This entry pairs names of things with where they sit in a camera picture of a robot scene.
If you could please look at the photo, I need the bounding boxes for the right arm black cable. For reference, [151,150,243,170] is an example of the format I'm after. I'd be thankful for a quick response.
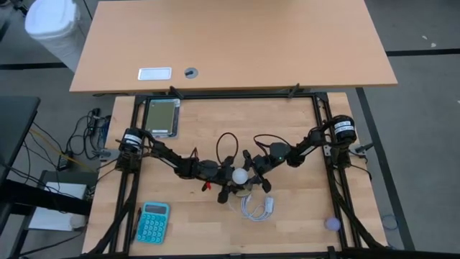
[253,134,285,156]

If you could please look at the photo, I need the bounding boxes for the black aluminium rig frame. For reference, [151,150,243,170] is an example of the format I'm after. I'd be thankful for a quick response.
[83,91,460,259]

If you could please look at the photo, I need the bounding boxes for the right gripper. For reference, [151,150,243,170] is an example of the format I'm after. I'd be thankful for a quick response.
[242,150,278,194]

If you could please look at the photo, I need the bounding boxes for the black pen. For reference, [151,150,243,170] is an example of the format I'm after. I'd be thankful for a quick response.
[131,207,142,242]

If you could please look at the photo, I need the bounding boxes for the purple round disc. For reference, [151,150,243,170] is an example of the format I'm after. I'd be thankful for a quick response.
[324,217,341,232]

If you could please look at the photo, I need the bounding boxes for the yellow cable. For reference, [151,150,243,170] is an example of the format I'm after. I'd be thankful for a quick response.
[30,127,95,173]

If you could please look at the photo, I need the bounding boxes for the white box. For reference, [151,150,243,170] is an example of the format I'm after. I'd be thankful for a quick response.
[28,181,88,232]

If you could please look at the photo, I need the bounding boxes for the white trash bin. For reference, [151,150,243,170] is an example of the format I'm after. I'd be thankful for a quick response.
[24,0,86,73]

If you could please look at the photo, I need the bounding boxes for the black power brick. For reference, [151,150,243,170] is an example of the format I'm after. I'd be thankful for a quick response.
[57,153,71,172]

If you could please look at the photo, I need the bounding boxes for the teal calculator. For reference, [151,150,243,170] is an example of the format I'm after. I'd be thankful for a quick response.
[135,201,170,245]

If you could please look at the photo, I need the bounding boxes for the black side desk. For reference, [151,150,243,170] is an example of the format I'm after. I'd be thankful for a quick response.
[0,96,41,185]

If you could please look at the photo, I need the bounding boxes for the light wooden desk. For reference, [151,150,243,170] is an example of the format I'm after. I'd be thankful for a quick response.
[69,0,399,94]

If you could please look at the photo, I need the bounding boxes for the white rectangular desk plate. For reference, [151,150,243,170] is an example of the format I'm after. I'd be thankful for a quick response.
[137,67,173,81]

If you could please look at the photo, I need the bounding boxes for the white lamp power cord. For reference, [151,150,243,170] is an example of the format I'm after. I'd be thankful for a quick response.
[229,194,276,222]

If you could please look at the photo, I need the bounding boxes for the white lightbulb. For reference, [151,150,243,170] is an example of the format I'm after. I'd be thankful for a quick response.
[231,168,249,184]

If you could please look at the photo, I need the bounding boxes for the black floor cable bundle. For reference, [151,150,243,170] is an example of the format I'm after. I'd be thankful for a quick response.
[66,107,112,160]

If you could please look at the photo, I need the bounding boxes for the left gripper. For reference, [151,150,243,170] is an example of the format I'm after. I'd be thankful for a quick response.
[195,155,240,204]

